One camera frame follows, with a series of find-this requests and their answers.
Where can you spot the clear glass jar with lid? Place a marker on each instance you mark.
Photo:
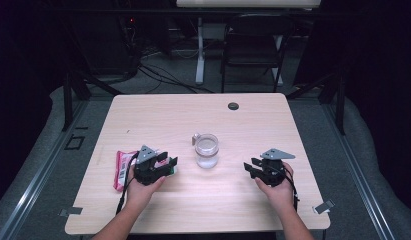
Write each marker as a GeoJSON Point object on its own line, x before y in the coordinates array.
{"type": "Point", "coordinates": [206, 151]}

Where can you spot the person's left hand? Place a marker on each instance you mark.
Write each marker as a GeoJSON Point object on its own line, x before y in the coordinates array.
{"type": "Point", "coordinates": [139, 195]}

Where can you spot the grey box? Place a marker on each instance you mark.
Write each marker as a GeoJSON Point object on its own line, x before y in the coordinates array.
{"type": "Point", "coordinates": [213, 30]}

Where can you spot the black folding chair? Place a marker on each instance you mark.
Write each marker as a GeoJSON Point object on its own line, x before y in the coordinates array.
{"type": "Point", "coordinates": [253, 33]}

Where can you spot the white desk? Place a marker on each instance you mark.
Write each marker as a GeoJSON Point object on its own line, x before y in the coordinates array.
{"type": "Point", "coordinates": [246, 3]}

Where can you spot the black metal stand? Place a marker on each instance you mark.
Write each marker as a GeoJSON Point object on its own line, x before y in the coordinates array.
{"type": "Point", "coordinates": [340, 106]}
{"type": "Point", "coordinates": [68, 100]}

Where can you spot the red and white pouch bag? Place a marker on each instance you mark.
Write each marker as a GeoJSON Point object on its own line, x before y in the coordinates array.
{"type": "Point", "coordinates": [123, 170]}

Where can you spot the person's right hand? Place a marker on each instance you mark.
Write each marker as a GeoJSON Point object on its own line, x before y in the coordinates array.
{"type": "Point", "coordinates": [279, 196]}

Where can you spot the aluminium floor rail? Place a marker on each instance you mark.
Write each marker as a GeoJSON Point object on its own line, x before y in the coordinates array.
{"type": "Point", "coordinates": [359, 180]}
{"type": "Point", "coordinates": [36, 180]}

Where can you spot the grey tape piece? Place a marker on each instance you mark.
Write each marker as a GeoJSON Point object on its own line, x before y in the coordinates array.
{"type": "Point", "coordinates": [323, 206]}
{"type": "Point", "coordinates": [71, 211]}

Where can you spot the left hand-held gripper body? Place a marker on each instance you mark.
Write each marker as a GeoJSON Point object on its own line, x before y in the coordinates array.
{"type": "Point", "coordinates": [146, 171]}

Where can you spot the dark round table grommet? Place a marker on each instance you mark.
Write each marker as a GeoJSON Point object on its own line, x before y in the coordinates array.
{"type": "Point", "coordinates": [233, 106]}

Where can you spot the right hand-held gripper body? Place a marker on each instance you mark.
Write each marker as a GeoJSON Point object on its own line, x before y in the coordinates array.
{"type": "Point", "coordinates": [273, 171]}

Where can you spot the dark equipment with red light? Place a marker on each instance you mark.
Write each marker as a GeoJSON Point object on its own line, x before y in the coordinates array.
{"type": "Point", "coordinates": [106, 43]}

